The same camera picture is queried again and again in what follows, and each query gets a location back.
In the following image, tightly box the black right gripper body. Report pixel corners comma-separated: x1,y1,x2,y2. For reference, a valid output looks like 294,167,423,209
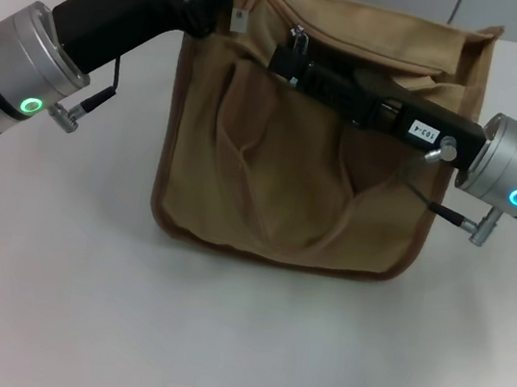
365,97,490,172

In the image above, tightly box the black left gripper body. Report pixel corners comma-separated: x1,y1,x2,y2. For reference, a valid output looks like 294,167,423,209
43,0,243,95

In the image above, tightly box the silver zipper pull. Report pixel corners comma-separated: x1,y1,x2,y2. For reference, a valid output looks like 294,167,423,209
286,22,315,59

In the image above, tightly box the khaki canvas food bag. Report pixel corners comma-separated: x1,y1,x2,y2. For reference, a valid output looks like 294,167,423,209
142,0,510,297

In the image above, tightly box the small white bag label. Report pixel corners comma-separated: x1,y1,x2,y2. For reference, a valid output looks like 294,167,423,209
227,4,251,35

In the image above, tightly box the left gripper cable with plug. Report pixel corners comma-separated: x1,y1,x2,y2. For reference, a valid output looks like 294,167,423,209
46,46,125,140

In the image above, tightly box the gripper cable with plug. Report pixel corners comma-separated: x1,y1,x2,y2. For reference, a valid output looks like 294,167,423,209
388,129,514,249
46,46,125,140

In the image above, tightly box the right gripper cable with plug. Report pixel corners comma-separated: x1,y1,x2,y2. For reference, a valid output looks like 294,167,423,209
388,129,514,249

